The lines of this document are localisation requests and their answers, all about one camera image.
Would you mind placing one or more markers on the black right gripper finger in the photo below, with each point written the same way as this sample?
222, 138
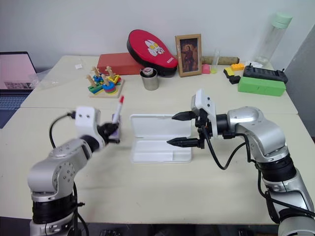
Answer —
184, 115
183, 142

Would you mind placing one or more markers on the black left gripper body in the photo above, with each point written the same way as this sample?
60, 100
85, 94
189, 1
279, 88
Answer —
105, 131

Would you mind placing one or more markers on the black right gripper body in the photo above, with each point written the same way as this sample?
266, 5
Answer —
203, 130

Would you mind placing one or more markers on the white marker with red cap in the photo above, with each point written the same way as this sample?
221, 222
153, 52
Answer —
118, 109

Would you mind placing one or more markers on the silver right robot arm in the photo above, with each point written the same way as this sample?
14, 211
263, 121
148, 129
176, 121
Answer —
265, 137

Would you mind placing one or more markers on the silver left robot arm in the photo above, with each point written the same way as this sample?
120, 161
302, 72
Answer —
59, 169

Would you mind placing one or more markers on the white plastic pencil case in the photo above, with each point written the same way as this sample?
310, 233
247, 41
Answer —
160, 137

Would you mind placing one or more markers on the colourful wooden stacking toy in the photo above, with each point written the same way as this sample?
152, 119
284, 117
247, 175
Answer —
107, 86

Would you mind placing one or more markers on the metal cup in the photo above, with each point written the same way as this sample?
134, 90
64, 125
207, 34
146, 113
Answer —
149, 82

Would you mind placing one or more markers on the pink block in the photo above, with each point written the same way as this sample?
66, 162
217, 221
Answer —
206, 69

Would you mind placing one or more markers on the small black block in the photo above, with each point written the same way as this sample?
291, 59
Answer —
234, 79

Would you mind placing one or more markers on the wooden framed portrait picture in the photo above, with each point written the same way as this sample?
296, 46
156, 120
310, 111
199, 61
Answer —
189, 55

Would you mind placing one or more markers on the clear tube with yellow liquid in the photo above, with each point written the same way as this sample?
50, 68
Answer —
214, 61

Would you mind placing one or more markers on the yellow and black block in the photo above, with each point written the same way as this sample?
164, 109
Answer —
229, 72

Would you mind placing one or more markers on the red rectangular block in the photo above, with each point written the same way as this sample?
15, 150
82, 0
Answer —
115, 63

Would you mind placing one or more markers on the wooden stick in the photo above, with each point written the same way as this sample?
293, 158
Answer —
227, 59

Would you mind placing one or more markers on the small white packet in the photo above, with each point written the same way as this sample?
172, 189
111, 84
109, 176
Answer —
79, 66

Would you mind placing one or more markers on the orange toy brick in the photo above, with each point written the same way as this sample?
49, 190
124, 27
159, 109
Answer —
237, 67

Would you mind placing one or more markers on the green rectangular box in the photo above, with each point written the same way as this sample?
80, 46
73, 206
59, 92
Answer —
261, 86

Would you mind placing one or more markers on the red punching pad with print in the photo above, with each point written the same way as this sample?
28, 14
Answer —
150, 50

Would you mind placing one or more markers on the clear plastic bag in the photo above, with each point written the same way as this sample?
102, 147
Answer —
48, 79

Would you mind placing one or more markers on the black remote controller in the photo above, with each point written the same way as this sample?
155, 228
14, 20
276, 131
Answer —
264, 73

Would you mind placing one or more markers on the open laptop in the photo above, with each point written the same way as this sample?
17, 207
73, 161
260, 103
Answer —
14, 73

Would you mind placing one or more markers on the clear bottle with green lid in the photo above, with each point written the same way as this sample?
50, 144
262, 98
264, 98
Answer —
269, 41

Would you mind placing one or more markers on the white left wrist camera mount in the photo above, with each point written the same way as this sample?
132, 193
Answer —
85, 120

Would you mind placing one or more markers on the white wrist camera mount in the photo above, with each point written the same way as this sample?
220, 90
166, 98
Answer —
85, 120
206, 104

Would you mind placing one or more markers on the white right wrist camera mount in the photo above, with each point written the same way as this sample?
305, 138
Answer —
206, 104

